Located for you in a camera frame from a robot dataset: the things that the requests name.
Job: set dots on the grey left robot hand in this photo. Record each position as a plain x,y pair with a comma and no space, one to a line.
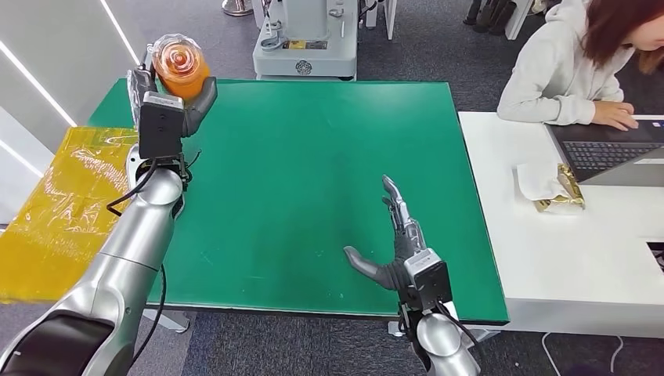
199,109

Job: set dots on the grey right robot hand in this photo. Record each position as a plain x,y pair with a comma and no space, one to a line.
399,249

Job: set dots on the orange detergent bottle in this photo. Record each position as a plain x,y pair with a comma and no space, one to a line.
181,67

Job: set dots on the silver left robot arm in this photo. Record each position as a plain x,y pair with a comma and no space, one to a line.
124,259

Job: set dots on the chrome stand base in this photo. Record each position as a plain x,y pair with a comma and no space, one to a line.
237,8

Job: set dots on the grey machine base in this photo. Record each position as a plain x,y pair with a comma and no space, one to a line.
306,52

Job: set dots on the white table foot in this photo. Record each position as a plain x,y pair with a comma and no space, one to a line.
168,321
487,334

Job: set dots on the white paper napkin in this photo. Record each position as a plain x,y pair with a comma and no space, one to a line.
537,181

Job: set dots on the gold foil wrapper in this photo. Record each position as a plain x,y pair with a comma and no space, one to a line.
570,191

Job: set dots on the yellow taped cardboard box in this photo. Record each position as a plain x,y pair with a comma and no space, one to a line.
57,223

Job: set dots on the white furniture panel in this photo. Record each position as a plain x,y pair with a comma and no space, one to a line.
389,18
518,19

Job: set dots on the grey laptop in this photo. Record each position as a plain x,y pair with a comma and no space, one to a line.
607,153

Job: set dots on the person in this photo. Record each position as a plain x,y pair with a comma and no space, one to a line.
555,72

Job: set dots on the black objects on floor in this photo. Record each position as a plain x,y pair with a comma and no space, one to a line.
490,16

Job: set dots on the person's hand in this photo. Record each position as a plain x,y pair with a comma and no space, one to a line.
617,114

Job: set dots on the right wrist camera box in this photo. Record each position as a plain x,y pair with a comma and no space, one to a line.
428,280

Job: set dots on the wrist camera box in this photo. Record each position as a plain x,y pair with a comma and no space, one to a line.
161,130
428,280

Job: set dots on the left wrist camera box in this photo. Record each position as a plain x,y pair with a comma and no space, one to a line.
161,130

